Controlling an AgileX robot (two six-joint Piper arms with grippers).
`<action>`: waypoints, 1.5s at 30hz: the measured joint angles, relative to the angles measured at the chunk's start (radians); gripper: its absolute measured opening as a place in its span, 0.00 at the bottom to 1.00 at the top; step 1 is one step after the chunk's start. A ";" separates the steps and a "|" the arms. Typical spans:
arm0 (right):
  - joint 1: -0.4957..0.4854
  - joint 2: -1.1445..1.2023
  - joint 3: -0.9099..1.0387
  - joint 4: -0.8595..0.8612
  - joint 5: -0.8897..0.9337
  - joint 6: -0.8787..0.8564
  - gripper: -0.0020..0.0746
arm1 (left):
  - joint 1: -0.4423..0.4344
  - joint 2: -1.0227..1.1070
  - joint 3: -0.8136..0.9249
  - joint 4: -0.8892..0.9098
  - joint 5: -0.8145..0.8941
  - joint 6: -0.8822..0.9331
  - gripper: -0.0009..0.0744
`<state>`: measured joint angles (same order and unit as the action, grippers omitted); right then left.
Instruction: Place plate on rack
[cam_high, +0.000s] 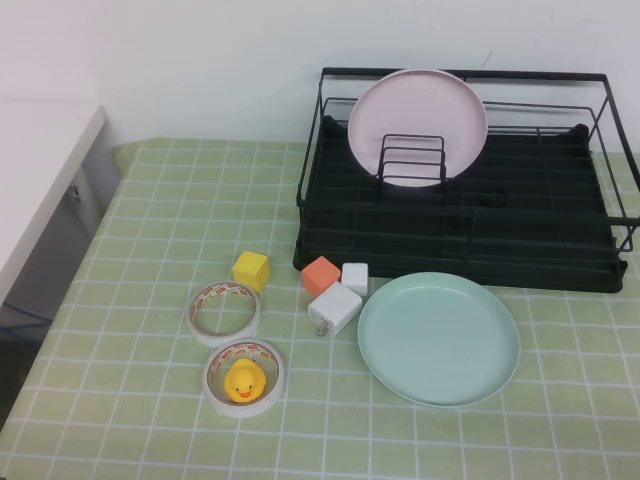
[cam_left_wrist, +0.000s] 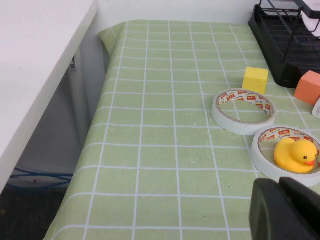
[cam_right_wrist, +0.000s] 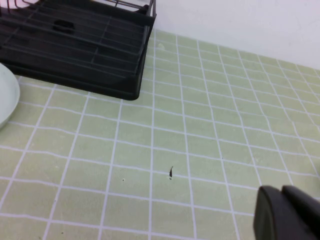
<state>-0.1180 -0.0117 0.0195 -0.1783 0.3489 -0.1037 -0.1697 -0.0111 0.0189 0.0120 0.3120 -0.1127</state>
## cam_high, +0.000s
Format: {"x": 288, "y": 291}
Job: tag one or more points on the mint green round plate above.
{"x": 435, "y": 340}

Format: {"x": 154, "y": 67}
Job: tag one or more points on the pink round plate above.
{"x": 415, "y": 110}

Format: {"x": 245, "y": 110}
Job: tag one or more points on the orange cube block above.
{"x": 320, "y": 275}

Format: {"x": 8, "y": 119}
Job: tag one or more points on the small white cube block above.
{"x": 355, "y": 277}

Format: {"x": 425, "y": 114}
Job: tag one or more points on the white plug charger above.
{"x": 335, "y": 307}

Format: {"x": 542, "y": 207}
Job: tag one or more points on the yellow cube block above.
{"x": 250, "y": 270}

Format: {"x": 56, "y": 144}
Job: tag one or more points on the white double-sided tape roll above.
{"x": 225, "y": 339}
{"x": 240, "y": 410}

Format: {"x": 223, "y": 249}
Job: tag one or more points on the yellow rubber duck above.
{"x": 242, "y": 380}

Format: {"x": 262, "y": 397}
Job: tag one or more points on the green checked tablecloth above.
{"x": 150, "y": 225}

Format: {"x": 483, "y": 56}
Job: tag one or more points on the black plastic drip tray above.
{"x": 525, "y": 260}

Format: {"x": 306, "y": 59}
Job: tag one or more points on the small metal cabinet latch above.
{"x": 75, "y": 193}

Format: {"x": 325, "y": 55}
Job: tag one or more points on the white grey cabinet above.
{"x": 40, "y": 235}

